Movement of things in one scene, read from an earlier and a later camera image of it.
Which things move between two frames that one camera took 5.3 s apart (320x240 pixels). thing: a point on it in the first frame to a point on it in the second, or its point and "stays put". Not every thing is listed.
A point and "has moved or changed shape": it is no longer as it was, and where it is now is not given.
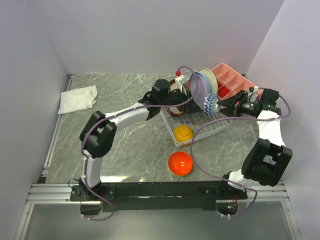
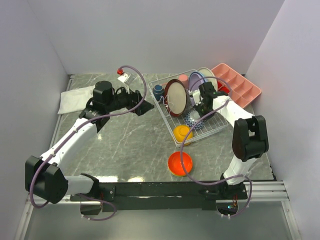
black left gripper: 191,107 to 133,98
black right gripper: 242,96 to 196,107
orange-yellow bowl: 182,133 stays put
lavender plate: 200,96 stays put
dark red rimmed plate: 176,111 stays put
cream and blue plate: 211,78 stays put
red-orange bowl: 179,163 stays put
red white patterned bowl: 210,107 has moved or changed shape
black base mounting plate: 157,196 stays put
